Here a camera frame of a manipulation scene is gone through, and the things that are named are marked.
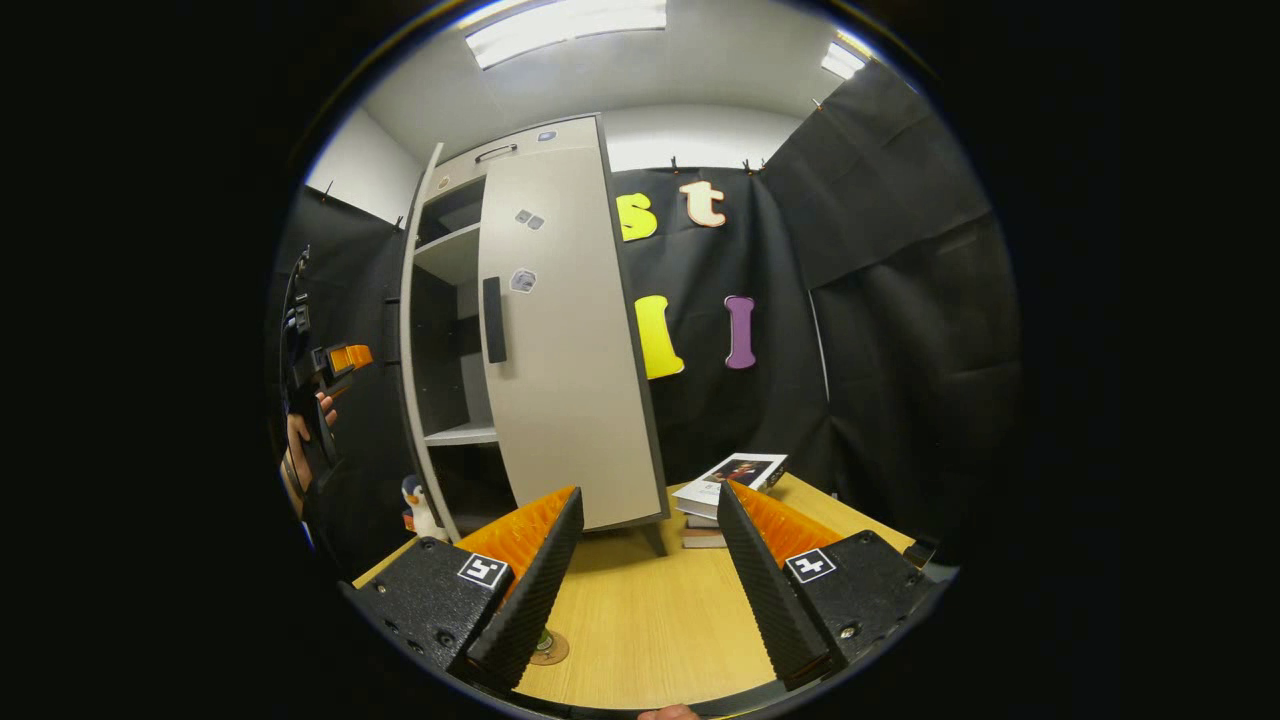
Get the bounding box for grey cabinet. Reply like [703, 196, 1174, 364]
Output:
[398, 113, 671, 556]

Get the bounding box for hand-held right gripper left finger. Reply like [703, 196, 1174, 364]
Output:
[340, 486, 586, 693]

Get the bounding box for white picture book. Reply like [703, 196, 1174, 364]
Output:
[672, 452, 790, 521]

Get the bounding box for black backdrop cloth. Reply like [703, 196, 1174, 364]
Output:
[268, 185, 411, 581]
[605, 60, 1023, 561]

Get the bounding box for small ceiling light panel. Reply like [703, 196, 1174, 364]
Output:
[822, 35, 871, 82]

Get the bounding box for grey cabinet shelf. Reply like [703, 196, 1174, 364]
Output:
[413, 222, 483, 288]
[424, 420, 499, 448]

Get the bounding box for penguin toy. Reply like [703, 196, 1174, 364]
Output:
[400, 474, 448, 543]

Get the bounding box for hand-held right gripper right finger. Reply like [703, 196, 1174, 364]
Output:
[716, 480, 949, 693]

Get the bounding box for large ceiling light panel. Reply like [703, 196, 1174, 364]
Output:
[465, 0, 669, 71]

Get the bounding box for grey cabinet drawer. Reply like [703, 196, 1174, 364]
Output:
[433, 114, 603, 198]

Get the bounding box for black door handle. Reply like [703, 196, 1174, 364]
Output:
[482, 277, 509, 365]

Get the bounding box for grey cabinet door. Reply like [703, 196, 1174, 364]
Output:
[398, 140, 463, 544]
[477, 143, 663, 531]

